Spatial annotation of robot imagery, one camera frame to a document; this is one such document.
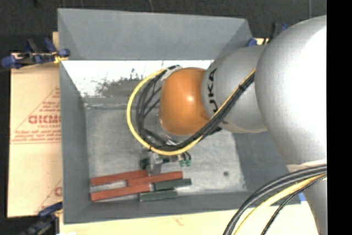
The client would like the red-brown flat block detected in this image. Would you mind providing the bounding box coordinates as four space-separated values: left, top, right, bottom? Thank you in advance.
126 171 184 188
90 170 150 187
90 183 152 203

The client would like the dark green flat block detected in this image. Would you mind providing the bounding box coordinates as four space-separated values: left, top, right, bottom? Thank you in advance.
138 189 179 203
152 178 193 192

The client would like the grey metal bin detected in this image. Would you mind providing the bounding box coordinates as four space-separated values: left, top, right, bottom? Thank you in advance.
57 8 301 225

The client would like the brown cardboard board red print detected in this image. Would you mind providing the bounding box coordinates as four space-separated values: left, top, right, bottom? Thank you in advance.
7 67 64 218

